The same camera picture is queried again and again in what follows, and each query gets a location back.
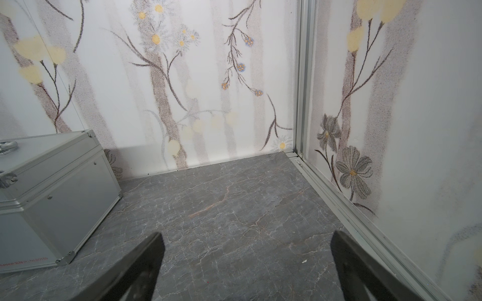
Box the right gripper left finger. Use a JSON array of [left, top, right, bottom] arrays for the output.
[[72, 232, 166, 300]]

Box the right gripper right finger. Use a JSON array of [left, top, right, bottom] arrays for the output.
[[330, 231, 422, 300]]

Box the silver aluminium case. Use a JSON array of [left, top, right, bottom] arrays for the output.
[[1, 130, 123, 273]]

